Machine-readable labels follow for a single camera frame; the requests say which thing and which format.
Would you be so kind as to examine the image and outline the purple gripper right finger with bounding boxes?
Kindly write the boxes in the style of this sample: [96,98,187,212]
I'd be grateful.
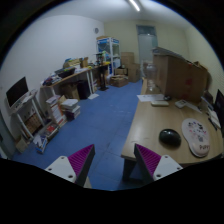
[133,143,184,185]

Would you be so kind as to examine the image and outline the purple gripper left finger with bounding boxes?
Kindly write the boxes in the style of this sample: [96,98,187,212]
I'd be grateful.
[46,144,95,187]

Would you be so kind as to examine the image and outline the black computer mouse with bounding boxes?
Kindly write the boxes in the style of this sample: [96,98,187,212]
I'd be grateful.
[159,129,181,147]

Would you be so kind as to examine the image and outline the pink patterned mouse pad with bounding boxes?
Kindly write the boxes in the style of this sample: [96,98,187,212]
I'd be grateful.
[182,118,210,158]

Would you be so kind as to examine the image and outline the wooden desk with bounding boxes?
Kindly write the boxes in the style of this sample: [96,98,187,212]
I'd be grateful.
[120,77,224,182]

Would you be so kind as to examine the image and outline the white flat box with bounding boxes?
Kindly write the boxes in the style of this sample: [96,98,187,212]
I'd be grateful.
[151,101,169,107]

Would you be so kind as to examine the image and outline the stack of books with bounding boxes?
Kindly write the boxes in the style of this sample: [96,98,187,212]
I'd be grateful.
[46,95,67,127]

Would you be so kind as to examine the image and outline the white paper sheet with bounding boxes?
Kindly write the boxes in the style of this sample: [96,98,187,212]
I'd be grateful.
[137,94,164,102]

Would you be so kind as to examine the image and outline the white remote control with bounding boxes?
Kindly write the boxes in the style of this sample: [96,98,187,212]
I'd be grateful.
[175,100,187,109]

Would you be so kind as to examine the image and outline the white metal rack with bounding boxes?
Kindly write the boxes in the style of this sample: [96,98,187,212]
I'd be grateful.
[11,90,44,140]

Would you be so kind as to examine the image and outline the long wooden workbench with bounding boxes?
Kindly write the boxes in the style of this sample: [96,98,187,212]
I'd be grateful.
[41,64,110,96]

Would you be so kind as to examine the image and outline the open cardboard box floor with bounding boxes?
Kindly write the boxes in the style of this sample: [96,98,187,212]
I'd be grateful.
[110,75,129,87]

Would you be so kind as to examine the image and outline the large cardboard box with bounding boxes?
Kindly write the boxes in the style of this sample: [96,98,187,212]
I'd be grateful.
[152,47,209,102]

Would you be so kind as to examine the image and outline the clear plastic water jug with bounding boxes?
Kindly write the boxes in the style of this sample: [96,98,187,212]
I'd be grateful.
[144,64,157,91]

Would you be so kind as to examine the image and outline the black computer monitor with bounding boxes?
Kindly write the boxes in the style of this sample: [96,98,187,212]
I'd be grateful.
[6,77,28,107]

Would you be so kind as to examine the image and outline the stacked cardboard boxes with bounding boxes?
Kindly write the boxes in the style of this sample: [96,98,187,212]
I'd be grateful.
[121,52,140,83]

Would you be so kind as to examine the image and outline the blue white shelf cabinet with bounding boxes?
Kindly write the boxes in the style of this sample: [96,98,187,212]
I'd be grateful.
[97,37,121,75]

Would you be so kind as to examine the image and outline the ceiling light tube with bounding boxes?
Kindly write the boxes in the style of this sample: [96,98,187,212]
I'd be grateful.
[129,0,140,12]

